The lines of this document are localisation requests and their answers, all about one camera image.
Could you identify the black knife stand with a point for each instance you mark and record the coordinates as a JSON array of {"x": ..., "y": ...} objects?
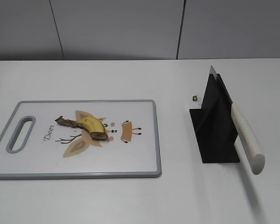
[{"x": 214, "y": 128}]

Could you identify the white grey-rimmed cutting board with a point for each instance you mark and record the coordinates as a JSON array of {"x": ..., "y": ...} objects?
[{"x": 34, "y": 146}]

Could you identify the yellow banana with brown stem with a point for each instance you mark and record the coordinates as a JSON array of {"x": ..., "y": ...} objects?
[{"x": 92, "y": 125}]

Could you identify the white-handled kitchen knife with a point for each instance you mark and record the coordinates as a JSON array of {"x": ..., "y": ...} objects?
[{"x": 254, "y": 154}]

